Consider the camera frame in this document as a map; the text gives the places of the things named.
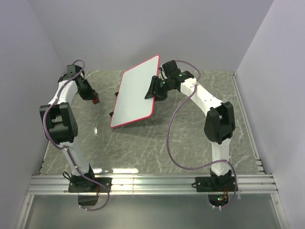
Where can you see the aluminium right side rail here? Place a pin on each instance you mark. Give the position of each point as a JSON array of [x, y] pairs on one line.
[[258, 161]]

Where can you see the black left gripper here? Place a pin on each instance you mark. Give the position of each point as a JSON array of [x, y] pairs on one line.
[[90, 95]]

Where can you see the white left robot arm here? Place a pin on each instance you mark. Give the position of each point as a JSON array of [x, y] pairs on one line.
[[61, 129]]

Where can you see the aluminium rail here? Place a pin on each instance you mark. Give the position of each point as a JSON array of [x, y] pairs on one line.
[[161, 184], [258, 161]]

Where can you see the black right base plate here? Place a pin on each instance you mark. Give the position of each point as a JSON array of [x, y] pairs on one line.
[[214, 184]]

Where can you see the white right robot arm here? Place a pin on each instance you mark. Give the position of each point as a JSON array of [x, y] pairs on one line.
[[219, 116]]

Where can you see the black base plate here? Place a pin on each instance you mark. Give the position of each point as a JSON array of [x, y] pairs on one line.
[[86, 186], [214, 184]]

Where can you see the red-framed whiteboard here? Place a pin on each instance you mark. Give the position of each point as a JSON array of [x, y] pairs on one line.
[[131, 105]]

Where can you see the red bone-shaped eraser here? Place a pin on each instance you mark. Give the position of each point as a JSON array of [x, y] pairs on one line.
[[96, 99]]

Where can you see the aluminium front rail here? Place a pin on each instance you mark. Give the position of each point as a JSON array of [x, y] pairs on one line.
[[161, 184]]

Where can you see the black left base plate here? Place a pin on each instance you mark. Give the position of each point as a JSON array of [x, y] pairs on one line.
[[86, 186]]

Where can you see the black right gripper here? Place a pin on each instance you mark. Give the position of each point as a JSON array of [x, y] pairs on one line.
[[159, 96]]

